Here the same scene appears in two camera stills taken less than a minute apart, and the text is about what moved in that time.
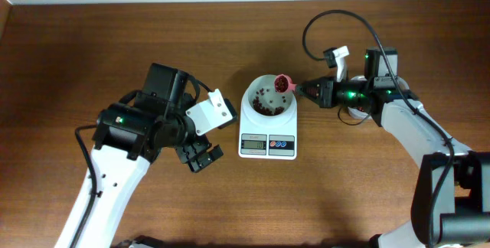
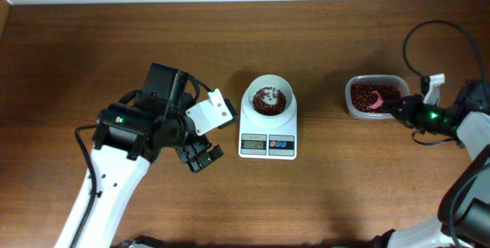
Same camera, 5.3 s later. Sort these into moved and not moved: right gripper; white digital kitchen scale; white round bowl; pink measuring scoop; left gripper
Moved: pink measuring scoop; right gripper
Not moved: left gripper; white round bowl; white digital kitchen scale
